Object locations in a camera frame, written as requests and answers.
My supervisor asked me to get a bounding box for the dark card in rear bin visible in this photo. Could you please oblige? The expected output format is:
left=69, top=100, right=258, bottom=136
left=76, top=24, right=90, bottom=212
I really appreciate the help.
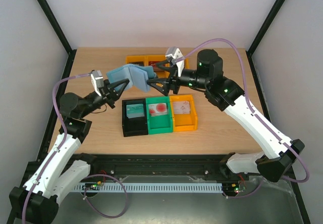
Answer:
left=131, top=62, right=144, bottom=67

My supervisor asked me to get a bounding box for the green plastic bin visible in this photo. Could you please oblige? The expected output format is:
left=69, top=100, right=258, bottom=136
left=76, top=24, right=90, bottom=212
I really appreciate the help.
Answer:
left=145, top=96, right=173, bottom=135

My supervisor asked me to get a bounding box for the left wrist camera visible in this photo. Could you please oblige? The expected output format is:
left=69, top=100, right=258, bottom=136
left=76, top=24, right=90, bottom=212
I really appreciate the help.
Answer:
left=90, top=70, right=104, bottom=96

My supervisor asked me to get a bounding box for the black frame post left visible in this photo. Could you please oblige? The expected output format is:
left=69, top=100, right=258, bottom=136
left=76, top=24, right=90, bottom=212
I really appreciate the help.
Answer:
left=26, top=0, right=76, bottom=55

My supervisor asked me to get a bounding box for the teal credit card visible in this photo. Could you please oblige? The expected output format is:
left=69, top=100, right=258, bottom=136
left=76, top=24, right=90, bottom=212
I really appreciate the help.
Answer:
left=126, top=103, right=144, bottom=119

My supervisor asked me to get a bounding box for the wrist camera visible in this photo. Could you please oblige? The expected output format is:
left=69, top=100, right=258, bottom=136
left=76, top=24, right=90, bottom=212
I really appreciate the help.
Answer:
left=165, top=46, right=185, bottom=77
left=90, top=70, right=104, bottom=96

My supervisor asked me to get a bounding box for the orange front plastic bin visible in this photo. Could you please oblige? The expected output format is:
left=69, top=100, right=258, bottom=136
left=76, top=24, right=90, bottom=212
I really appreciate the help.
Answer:
left=169, top=94, right=198, bottom=132

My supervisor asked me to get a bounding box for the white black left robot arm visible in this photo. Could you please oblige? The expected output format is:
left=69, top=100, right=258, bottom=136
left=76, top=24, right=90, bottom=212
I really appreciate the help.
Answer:
left=9, top=79, right=129, bottom=223

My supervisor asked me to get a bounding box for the orange rear triple bin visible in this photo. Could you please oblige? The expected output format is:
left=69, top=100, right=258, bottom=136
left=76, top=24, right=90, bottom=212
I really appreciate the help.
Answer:
left=125, top=54, right=190, bottom=78

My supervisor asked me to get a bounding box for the white patterned card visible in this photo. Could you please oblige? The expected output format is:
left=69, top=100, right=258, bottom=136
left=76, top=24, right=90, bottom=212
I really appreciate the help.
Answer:
left=173, top=100, right=190, bottom=115

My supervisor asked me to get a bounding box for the black frame post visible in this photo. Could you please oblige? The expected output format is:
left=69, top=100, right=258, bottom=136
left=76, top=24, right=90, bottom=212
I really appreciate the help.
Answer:
left=247, top=0, right=297, bottom=55
left=26, top=0, right=76, bottom=55

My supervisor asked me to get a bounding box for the light blue slotted cable duct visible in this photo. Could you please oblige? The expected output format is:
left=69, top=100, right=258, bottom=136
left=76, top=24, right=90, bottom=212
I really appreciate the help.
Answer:
left=88, top=183, right=223, bottom=193

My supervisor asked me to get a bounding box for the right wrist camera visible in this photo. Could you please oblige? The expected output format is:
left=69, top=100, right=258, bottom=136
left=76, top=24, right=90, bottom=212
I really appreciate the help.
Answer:
left=165, top=46, right=185, bottom=77

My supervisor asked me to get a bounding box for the white red circle card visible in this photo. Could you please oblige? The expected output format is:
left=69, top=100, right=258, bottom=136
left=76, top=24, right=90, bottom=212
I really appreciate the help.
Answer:
left=148, top=102, right=168, bottom=117

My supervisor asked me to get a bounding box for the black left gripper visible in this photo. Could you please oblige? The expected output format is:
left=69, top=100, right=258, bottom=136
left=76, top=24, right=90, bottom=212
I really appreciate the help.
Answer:
left=80, top=78, right=129, bottom=119

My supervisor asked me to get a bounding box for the red card in rear bin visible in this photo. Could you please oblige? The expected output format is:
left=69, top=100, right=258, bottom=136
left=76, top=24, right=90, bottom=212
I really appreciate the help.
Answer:
left=148, top=61, right=163, bottom=72

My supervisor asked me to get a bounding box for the black frame post right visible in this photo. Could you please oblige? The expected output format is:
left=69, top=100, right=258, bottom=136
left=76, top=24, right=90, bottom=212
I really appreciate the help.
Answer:
left=247, top=0, right=297, bottom=55

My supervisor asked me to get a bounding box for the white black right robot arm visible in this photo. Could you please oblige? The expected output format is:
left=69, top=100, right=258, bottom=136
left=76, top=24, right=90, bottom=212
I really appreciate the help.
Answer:
left=147, top=47, right=304, bottom=182

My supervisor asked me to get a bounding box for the black plastic bin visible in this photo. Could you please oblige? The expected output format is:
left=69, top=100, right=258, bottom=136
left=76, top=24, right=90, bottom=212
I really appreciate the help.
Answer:
left=122, top=98, right=148, bottom=137

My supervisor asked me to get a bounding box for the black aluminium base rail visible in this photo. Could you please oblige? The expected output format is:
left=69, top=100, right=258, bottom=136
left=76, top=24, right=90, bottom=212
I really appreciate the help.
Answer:
left=25, top=154, right=293, bottom=182

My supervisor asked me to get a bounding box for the blue leather card holder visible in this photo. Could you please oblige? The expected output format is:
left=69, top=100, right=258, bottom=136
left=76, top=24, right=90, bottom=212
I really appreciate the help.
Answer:
left=106, top=64, right=157, bottom=92

